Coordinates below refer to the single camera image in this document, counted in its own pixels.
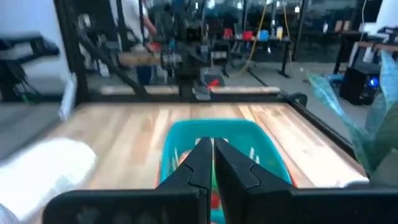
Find yellow cable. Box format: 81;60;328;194
239;2;269;77

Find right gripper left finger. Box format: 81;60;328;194
42;137;214;224

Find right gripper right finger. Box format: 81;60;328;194
214;138;398;224

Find wooden workbench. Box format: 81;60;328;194
118;51;163;68

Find silver aluminium bracket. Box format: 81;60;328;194
58;73;77;121

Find folded white checked towel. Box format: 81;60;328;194
0;138;98;224

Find toy peach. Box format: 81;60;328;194
177;148;194;167

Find teal plastic basket orange rim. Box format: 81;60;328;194
155;118;296;224

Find black desk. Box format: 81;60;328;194
217;37;294;78

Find snake plant in white pot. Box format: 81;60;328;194
306;49;398;189

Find person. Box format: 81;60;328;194
121;0;159;85

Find computer with blue light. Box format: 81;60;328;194
338;67;381;106

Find dark side stand with cables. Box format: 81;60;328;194
0;34;60;104

